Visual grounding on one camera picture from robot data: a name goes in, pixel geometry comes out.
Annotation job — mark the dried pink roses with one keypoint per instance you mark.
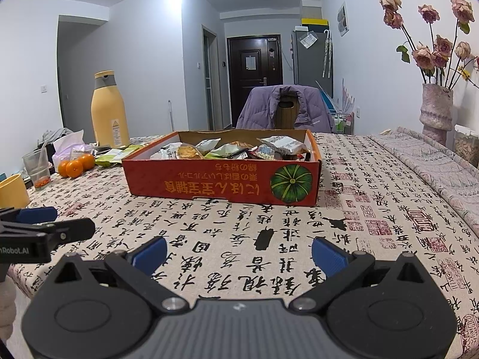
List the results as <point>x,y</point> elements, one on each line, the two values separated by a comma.
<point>430,54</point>

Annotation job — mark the yellow black box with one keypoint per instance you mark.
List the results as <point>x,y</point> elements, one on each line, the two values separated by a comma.
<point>313,21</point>

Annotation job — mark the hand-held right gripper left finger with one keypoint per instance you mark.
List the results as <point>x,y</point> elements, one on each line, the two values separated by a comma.
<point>151,254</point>

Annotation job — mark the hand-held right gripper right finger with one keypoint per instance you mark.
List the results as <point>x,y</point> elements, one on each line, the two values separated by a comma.
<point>329,258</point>

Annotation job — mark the dark clothing heap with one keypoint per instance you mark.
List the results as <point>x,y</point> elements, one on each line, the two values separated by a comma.
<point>54,136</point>

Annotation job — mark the pink ribbed vase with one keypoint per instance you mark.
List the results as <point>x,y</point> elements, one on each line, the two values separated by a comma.
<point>436,116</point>

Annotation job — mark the clear bag on refrigerator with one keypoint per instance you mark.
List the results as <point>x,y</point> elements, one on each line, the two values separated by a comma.
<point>308,40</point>

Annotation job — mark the yellow thermos bottle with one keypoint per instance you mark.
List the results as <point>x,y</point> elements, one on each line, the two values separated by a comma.
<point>110,116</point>

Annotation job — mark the dark brown door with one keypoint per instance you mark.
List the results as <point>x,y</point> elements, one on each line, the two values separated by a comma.
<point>254,82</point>

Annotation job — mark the long green white snack packet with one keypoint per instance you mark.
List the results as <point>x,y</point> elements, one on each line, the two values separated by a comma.
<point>129,151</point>
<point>106,159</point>

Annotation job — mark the folded white umbrella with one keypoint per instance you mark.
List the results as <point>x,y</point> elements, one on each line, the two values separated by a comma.
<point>328,54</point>

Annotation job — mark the yellow cup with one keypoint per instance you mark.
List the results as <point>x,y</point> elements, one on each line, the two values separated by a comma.
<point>13,192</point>

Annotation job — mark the grey refrigerator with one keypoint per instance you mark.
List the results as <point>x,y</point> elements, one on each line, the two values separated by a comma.
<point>308,63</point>

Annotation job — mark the white purple plastic bag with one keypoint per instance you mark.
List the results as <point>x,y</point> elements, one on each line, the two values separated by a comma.
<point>71,142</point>

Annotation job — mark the purple padded jacket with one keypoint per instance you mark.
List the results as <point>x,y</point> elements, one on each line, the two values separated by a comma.
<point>258,112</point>

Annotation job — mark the wall poster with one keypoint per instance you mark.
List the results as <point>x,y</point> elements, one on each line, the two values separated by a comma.
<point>343,18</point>

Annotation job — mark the clear jar with white lid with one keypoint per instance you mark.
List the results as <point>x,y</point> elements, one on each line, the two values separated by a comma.
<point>466,146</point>

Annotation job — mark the pile of assorted snacks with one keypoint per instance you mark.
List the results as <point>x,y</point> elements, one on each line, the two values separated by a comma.
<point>232,149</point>

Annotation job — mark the orange cardboard box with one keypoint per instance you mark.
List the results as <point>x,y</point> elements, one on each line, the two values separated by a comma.
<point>209,183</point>

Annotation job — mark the grey quilted blanket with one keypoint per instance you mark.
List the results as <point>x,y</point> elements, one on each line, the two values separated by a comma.
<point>430,164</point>

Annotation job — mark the clear plastic cup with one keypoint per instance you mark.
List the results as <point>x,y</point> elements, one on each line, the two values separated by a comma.
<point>36,168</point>

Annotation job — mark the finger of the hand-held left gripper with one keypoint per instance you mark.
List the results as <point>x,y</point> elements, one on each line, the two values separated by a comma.
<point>37,215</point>
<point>71,228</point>

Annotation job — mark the white mop stick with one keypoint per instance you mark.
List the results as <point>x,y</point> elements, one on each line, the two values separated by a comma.
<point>171,116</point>

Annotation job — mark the wooden chair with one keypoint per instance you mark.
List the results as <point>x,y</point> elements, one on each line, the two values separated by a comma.
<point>286,114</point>

